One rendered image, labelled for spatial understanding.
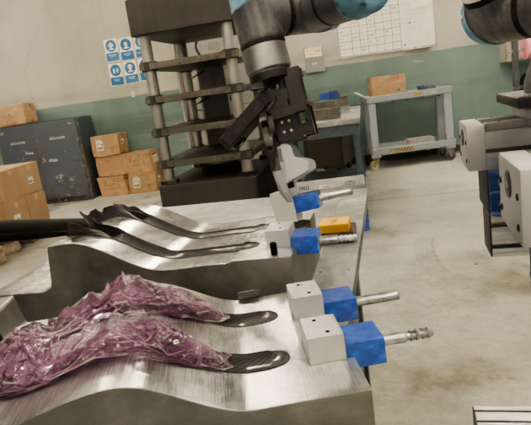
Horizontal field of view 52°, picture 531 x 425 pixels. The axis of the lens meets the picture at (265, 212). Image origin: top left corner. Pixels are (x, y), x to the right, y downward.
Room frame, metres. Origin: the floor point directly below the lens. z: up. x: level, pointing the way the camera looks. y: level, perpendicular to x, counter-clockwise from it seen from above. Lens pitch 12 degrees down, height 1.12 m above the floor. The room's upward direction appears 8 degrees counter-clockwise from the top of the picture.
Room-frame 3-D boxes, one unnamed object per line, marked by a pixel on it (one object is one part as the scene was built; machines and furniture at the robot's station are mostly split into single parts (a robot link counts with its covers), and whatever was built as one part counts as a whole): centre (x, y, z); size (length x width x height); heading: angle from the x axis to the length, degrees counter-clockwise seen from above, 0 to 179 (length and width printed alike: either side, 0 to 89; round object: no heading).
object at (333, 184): (4.15, -0.49, 0.28); 0.61 x 0.41 x 0.15; 79
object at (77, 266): (0.91, 0.19, 0.87); 0.50 x 0.26 x 0.14; 76
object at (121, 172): (7.56, 1.77, 0.42); 0.86 x 0.33 x 0.83; 79
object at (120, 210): (0.89, 0.17, 0.92); 0.35 x 0.16 x 0.09; 76
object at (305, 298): (0.62, -0.08, 0.86); 0.13 x 0.05 x 0.05; 93
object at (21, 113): (7.74, 3.18, 1.26); 0.42 x 0.33 x 0.29; 79
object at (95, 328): (0.55, 0.18, 0.90); 0.26 x 0.18 x 0.08; 93
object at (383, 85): (6.69, -1.65, 0.94); 0.41 x 0.33 x 0.29; 86
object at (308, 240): (0.78, -0.06, 0.89); 0.13 x 0.05 x 0.05; 76
